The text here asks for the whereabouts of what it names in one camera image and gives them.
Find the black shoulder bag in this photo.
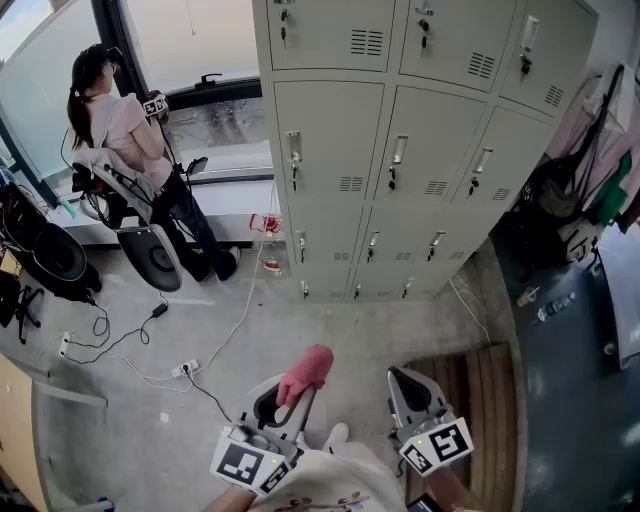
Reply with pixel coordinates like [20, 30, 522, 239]
[522, 152, 604, 224]

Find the green garment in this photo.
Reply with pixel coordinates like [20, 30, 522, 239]
[593, 153, 635, 227]

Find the black power cable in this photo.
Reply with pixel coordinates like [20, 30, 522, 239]
[185, 369, 235, 425]

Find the grey metal locker cabinet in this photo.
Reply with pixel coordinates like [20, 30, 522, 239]
[251, 0, 600, 304]

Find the white power cable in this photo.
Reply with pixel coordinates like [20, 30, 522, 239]
[197, 179, 279, 374]

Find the white patterned bag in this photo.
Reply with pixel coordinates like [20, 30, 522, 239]
[557, 219, 601, 264]

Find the pink wiping cloth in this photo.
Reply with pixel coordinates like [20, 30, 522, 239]
[276, 343, 335, 407]

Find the grey metal cabinet door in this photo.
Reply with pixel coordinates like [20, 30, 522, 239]
[273, 79, 386, 202]

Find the clear water jug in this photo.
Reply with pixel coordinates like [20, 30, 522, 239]
[258, 233, 290, 277]

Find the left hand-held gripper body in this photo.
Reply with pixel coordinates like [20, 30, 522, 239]
[208, 417, 306, 497]

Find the person's left forearm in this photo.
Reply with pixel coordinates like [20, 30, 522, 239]
[202, 483, 261, 512]

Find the wooden slat platform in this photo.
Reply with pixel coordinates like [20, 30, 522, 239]
[403, 341, 521, 509]

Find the pink garment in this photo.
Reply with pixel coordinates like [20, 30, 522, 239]
[548, 62, 640, 201]

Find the black smartphone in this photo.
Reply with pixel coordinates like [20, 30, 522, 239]
[406, 492, 445, 512]

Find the black-framed window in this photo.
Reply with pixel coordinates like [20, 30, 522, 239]
[0, 0, 266, 211]

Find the white board panel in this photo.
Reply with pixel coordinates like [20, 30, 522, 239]
[596, 224, 640, 372]

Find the person's right forearm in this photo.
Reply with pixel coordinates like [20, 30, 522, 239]
[427, 462, 484, 512]

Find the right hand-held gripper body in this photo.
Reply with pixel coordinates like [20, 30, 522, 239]
[393, 407, 475, 479]

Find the light wooden table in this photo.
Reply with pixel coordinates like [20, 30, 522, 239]
[0, 349, 51, 512]

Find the black padded chair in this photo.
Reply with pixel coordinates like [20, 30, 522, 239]
[27, 221, 104, 303]
[0, 179, 49, 254]

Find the white window sill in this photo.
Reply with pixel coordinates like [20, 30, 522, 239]
[47, 139, 276, 249]

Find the black chair base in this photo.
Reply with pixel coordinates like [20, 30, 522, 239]
[0, 269, 45, 346]

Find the clear plastic water bottle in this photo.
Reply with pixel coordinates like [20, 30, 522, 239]
[536, 291, 577, 322]

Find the thin white cable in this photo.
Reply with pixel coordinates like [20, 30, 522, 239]
[448, 278, 494, 346]

